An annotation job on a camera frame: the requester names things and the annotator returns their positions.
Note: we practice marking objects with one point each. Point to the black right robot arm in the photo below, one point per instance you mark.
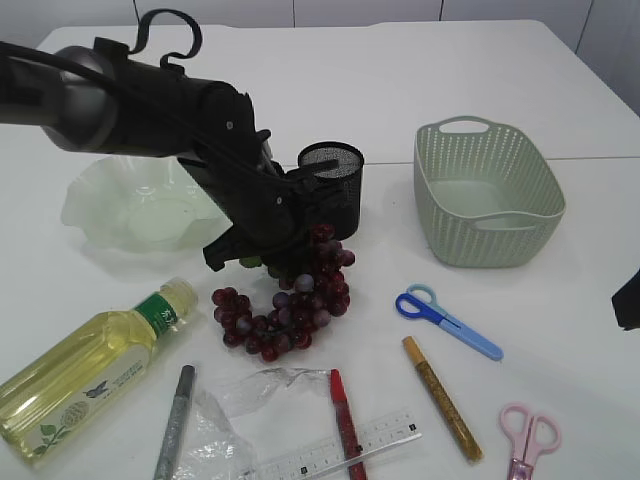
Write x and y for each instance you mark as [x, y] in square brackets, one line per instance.
[626, 304]

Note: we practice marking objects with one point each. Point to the silver glitter pen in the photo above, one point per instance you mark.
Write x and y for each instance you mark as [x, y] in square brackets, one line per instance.
[177, 420]

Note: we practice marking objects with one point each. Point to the purple grape bunch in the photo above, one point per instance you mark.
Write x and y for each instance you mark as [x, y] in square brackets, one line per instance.
[312, 292]

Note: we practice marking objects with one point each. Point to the pink scissors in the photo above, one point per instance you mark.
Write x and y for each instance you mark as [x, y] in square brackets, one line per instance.
[526, 448]

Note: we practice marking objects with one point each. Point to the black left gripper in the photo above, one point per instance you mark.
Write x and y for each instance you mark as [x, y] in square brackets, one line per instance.
[269, 209]

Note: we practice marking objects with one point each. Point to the clear plastic ruler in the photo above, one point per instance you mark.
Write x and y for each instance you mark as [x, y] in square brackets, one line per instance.
[327, 456]

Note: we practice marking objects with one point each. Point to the pale green woven basket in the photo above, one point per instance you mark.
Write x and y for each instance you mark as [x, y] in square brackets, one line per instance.
[485, 199]

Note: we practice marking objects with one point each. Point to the black mesh pen holder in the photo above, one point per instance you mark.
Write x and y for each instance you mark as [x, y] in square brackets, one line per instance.
[346, 175]

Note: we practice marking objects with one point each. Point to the red glitter pen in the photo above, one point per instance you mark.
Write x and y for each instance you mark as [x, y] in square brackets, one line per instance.
[346, 428]

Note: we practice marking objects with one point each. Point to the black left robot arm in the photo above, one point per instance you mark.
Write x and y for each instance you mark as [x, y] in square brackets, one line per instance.
[97, 100]

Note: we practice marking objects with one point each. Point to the yellow tea bottle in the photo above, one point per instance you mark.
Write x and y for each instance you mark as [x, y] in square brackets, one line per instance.
[56, 395]

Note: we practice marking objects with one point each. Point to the pale green wavy glass plate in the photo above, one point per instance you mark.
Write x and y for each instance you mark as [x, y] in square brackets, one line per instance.
[142, 205]

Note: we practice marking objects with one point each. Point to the gold glitter pen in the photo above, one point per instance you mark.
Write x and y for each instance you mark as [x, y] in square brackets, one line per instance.
[456, 425]

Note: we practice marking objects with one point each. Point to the blue scissors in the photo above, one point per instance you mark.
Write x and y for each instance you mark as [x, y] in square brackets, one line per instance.
[419, 302]

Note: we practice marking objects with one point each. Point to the clear plastic sheet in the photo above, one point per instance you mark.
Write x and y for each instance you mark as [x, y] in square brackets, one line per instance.
[210, 447]

